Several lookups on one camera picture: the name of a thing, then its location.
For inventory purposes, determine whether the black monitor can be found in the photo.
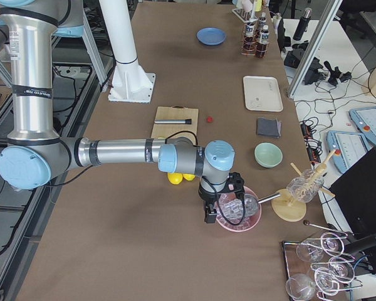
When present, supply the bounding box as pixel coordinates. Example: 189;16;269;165
330;147;376;236

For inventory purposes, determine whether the metal ice scoop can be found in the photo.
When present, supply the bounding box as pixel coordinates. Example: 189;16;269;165
239;193;281;217

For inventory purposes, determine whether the black handled knife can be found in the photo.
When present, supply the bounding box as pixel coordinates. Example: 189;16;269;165
154;119;192;125

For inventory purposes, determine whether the cream plastic tray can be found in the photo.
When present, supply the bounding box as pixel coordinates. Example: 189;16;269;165
243;75;283;112

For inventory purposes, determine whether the wine glass rack tray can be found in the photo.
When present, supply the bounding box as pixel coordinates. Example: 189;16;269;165
282;230;363;300

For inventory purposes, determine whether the dark drink bottle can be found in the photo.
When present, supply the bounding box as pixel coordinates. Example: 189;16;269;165
242;22;256;54
257;12;266;31
256;25;269;58

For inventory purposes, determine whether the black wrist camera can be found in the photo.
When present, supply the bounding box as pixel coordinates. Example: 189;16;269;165
225;172;245;199

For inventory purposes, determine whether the wooden cutting board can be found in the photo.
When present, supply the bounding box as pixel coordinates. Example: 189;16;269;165
151;107;199;141

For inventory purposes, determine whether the grey folded cloth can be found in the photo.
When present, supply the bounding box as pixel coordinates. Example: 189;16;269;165
256;117;281;139

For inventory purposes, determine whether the pink bowl with ice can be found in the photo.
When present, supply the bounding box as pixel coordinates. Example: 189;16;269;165
215;186;261;232

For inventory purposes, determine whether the yellow lemon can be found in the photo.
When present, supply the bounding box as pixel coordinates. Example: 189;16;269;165
167;172;184;185
182;173;196;181

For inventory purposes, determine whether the wooden cup tree stand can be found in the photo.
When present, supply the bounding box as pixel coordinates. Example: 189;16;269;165
271;149;338;222

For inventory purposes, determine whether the black thermos bottle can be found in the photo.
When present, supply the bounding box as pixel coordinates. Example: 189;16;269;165
293;8;313;41

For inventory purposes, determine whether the blue plate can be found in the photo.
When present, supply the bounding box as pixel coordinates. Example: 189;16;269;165
196;27;226;46

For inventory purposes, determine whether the copper wire bottle rack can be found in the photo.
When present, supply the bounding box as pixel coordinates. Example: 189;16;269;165
241;22;269;58

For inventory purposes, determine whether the blue teach pendant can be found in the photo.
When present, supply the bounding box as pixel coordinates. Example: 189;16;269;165
326;130;372;174
348;106;376;146

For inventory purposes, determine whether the green bowl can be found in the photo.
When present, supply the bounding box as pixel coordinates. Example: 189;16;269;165
254;142;283;168

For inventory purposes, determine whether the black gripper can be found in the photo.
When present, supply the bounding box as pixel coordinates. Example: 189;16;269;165
198;178;219;224

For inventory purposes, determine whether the white cup rack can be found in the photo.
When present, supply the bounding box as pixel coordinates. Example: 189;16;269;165
232;0;263;23

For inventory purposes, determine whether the clear glass mug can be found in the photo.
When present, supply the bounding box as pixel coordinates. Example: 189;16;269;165
286;169;324;203

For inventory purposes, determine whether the aluminium frame post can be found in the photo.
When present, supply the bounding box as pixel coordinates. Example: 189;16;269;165
287;0;342;99

